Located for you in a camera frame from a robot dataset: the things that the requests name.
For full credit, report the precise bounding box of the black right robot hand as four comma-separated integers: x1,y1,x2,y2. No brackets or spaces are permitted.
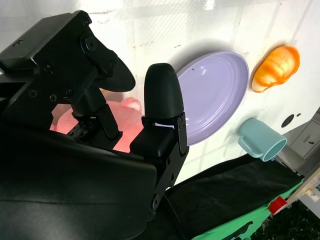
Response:
0,10,190,240

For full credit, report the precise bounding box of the black cloth backdrop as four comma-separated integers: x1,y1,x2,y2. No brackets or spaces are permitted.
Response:
139,153,305,240

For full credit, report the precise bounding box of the teal plastic mug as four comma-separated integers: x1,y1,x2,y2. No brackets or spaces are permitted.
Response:
237,117,288,163

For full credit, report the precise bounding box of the orange striped pumpkin toy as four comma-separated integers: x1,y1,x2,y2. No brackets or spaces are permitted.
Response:
251,45,301,94

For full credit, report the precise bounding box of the pink plush doll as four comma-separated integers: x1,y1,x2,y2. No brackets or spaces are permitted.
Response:
49,97,145,154

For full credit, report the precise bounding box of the thin black cable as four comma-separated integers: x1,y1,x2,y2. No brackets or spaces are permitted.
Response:
162,194,186,240

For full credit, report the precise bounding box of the white cabinet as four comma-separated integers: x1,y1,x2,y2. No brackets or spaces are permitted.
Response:
274,107,320,176

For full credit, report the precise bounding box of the green cloth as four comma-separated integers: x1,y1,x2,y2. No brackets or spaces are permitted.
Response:
194,176,311,240

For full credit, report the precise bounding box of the dark green foliage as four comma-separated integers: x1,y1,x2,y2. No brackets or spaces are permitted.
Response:
249,199,320,240

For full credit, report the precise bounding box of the lilac plastic plate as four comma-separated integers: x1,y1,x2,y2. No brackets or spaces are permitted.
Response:
176,51,250,147

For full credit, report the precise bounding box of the white board frame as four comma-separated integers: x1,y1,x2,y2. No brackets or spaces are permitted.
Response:
287,159,320,208

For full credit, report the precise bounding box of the red block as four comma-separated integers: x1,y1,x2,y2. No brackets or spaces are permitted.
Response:
267,196,288,216

